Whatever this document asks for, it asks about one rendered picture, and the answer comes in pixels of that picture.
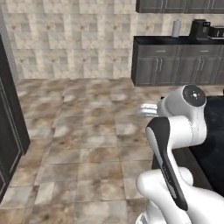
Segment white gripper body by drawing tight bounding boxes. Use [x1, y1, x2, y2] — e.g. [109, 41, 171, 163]
[136, 101, 160, 118]

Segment dark grey base cupboards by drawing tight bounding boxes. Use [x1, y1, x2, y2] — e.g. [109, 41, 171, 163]
[130, 35, 224, 88]

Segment white paper towel roll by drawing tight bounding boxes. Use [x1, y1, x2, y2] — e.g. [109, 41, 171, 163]
[171, 18, 183, 39]

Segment black coffee machine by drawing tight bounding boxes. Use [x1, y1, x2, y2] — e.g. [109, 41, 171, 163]
[188, 18, 212, 41]

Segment black and silver toaster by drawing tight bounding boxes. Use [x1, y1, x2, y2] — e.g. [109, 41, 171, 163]
[206, 25, 224, 40]

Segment tall dark cabinet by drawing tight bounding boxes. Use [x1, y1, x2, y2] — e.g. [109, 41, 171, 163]
[0, 34, 32, 205]

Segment dark grey wall cupboards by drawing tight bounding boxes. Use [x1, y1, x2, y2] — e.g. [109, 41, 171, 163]
[135, 0, 224, 15]

